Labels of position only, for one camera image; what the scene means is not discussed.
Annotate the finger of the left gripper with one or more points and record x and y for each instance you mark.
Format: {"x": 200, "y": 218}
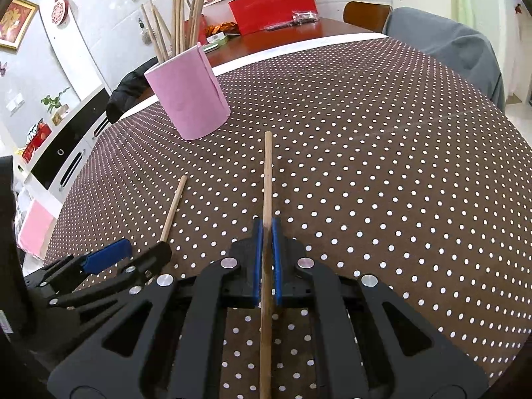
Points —
{"x": 68, "y": 273}
{"x": 138, "y": 272}

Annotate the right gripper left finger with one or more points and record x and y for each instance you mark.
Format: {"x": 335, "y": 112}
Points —
{"x": 166, "y": 342}

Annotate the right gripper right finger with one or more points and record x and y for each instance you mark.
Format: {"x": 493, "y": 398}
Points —
{"x": 369, "y": 342}

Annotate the pink stool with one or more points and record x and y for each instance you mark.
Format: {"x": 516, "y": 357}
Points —
{"x": 36, "y": 231}

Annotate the white black sideboard cabinet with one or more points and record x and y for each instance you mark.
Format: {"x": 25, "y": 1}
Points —
{"x": 55, "y": 165}

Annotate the red box on sideboard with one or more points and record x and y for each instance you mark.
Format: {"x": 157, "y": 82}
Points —
{"x": 38, "y": 134}

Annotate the small green potted plant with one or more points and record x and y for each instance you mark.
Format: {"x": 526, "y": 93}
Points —
{"x": 53, "y": 106}

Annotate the black jacket on chair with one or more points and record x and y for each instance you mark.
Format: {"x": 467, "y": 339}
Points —
{"x": 128, "y": 92}

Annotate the pink cylindrical holder cup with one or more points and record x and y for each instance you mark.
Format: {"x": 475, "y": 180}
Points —
{"x": 190, "y": 93}

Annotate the brown polka dot tablecloth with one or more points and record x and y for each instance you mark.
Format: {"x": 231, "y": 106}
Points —
{"x": 373, "y": 155}

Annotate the red gold framed picture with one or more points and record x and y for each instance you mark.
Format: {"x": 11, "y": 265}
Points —
{"x": 15, "y": 22}

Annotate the snack packet on table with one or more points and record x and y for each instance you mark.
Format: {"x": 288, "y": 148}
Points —
{"x": 304, "y": 17}

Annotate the red gift bag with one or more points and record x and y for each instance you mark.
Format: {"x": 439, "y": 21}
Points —
{"x": 253, "y": 16}

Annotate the brown wooden chair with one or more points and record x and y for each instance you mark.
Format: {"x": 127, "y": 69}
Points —
{"x": 368, "y": 16}

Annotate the red round wall ornament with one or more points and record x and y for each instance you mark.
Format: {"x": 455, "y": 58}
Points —
{"x": 59, "y": 11}

